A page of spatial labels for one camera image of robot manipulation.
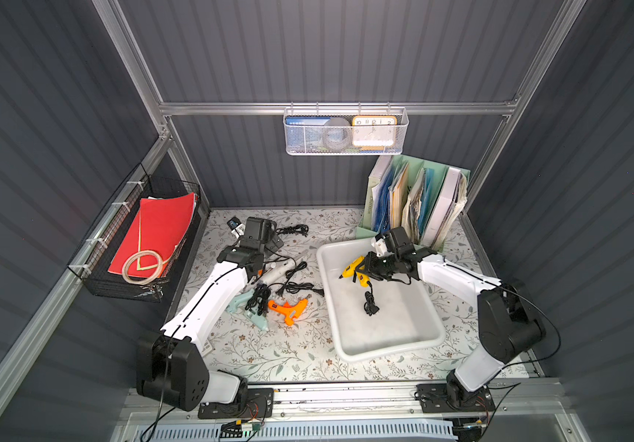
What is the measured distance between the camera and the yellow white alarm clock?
2.92 feet

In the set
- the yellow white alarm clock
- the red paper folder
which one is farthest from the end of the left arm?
the yellow white alarm clock

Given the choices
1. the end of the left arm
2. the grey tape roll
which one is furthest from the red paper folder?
the grey tape roll

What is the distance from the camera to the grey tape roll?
0.88 meters
